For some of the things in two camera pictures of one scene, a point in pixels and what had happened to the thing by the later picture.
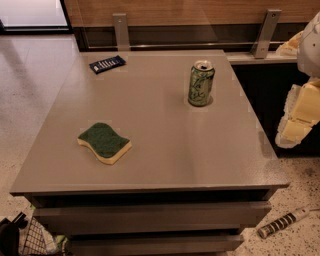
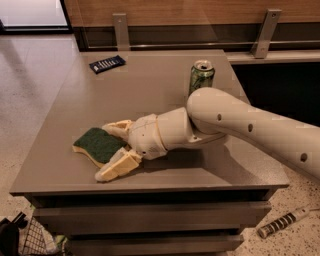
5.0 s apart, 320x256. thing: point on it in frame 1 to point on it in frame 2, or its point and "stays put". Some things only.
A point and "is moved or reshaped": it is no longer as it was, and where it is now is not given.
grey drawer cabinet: (152, 153) stays put
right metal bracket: (260, 47) stays put
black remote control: (107, 64) stays put
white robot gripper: (310, 50) to (144, 136)
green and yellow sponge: (104, 143) is moved or reshaped
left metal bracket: (122, 32) stays put
